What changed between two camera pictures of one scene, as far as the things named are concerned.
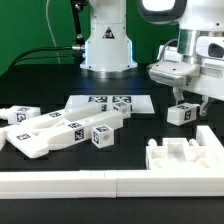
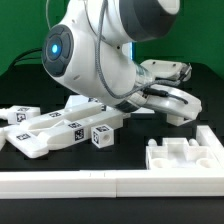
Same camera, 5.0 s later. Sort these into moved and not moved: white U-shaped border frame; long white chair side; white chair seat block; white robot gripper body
Moved: white robot gripper body
Not moved: white chair seat block; white U-shaped border frame; long white chair side
